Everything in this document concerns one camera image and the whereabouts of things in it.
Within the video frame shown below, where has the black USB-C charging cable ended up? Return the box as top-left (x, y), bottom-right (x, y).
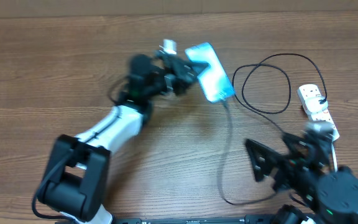
top-left (216, 53), bottom-right (328, 206)

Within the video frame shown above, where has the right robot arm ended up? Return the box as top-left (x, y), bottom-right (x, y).
top-left (245, 130), bottom-right (358, 223)

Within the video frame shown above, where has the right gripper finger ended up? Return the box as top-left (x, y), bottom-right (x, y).
top-left (282, 133), bottom-right (305, 152)
top-left (244, 139), bottom-right (285, 182)

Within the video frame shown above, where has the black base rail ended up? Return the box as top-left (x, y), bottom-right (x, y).
top-left (112, 214), bottom-right (274, 224)

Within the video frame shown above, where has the white power strip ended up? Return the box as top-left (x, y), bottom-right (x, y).
top-left (297, 84), bottom-right (340, 141)

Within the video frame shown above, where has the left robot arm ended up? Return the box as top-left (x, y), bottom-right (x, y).
top-left (31, 50), bottom-right (210, 224)

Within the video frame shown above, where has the white charger plug adapter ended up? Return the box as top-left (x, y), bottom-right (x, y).
top-left (304, 96), bottom-right (328, 114)

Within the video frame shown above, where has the Samsung Galaxy smartphone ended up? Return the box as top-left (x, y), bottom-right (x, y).
top-left (185, 42), bottom-right (234, 103)

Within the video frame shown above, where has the white power strip cord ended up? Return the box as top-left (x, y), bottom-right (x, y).
top-left (329, 141), bottom-right (338, 174)

